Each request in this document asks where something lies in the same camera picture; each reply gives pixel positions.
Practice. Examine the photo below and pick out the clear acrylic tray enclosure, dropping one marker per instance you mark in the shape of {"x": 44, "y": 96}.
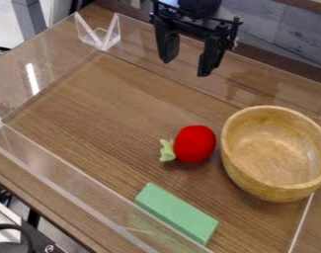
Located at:
{"x": 83, "y": 116}

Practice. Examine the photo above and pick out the black metal base plate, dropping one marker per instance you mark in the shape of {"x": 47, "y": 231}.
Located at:
{"x": 43, "y": 244}

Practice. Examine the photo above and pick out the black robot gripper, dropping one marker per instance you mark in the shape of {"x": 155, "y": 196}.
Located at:
{"x": 199, "y": 17}

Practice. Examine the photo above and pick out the light brown wooden bowl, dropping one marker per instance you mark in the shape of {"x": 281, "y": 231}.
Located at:
{"x": 270, "y": 151}

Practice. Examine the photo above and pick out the green rectangular block stick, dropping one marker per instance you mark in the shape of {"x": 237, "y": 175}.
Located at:
{"x": 177, "y": 213}

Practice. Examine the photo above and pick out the red plush strawberry toy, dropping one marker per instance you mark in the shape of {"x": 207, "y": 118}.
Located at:
{"x": 193, "y": 145}

